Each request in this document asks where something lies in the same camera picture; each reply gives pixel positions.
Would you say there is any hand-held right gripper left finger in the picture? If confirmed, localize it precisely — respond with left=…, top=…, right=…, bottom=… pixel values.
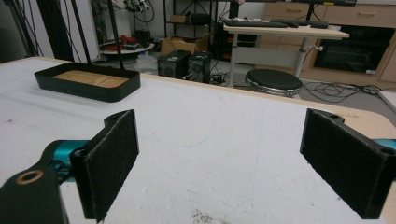
left=68, top=108, right=140, bottom=224

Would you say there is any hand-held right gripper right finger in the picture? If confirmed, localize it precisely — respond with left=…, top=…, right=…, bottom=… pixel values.
left=300, top=107, right=396, bottom=220

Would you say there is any black tray with wooden bottom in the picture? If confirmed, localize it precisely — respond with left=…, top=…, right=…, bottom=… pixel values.
left=34, top=62, right=142, bottom=104

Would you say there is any round black stool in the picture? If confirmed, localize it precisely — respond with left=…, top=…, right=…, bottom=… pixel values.
left=245, top=68, right=304, bottom=98

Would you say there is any black oven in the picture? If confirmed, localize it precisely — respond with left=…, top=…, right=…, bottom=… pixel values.
left=313, top=25, right=396, bottom=75

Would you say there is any round white table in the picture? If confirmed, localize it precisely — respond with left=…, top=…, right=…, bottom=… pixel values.
left=99, top=42, right=156, bottom=56

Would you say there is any black computer tower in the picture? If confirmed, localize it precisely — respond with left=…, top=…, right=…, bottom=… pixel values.
left=157, top=49, right=191, bottom=80
left=187, top=50, right=213, bottom=84

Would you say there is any black metal stand pole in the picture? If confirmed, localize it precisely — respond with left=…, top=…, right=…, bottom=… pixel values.
left=70, top=0, right=93, bottom=65
left=106, top=0, right=125, bottom=71

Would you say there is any cardboard box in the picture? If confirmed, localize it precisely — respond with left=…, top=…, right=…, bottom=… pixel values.
left=160, top=33, right=212, bottom=56

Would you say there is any light wooden desk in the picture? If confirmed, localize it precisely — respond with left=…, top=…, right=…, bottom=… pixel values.
left=223, top=23, right=351, bottom=89

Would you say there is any wooden cabinet with drawers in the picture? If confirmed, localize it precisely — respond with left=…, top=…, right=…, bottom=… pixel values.
left=255, top=1, right=396, bottom=86

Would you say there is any black keyboard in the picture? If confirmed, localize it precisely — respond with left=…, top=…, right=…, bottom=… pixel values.
left=221, top=18, right=289, bottom=29
left=270, top=18, right=330, bottom=30

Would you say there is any black metal shelf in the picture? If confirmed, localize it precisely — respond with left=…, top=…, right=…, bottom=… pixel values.
left=163, top=0, right=219, bottom=39

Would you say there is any tangle of black floor cables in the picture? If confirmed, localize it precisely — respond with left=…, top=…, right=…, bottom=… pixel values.
left=302, top=81, right=383, bottom=104

